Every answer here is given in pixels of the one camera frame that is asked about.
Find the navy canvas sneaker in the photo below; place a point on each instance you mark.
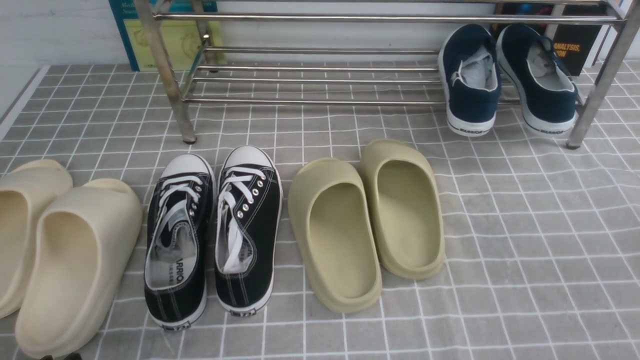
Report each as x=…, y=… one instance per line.
x=469, y=72
x=547, y=93

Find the metal shoe rack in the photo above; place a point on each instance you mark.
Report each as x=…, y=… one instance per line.
x=283, y=45

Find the left olive foam slipper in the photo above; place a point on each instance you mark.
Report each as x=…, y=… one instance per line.
x=328, y=212

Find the olive foam slipper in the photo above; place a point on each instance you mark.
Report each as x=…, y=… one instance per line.
x=328, y=212
x=405, y=209

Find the right black canvas sneaker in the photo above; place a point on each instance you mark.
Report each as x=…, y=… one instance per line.
x=248, y=214

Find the black canvas sneaker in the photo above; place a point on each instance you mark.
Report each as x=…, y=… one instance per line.
x=179, y=219
x=248, y=214

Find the right olive foam slipper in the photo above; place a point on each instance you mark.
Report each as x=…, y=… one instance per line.
x=405, y=209

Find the left black canvas sneaker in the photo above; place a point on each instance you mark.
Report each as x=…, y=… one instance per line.
x=179, y=219

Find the grey checked tablecloth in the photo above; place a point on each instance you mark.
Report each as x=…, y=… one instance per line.
x=542, y=242

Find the right cream foam slipper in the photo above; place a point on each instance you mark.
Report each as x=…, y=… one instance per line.
x=84, y=241

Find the cream foam slipper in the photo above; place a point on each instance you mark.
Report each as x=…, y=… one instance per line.
x=84, y=241
x=25, y=193

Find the black book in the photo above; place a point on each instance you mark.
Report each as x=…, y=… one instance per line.
x=572, y=43

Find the left cream foam slipper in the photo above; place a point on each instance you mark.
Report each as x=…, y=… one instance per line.
x=25, y=193

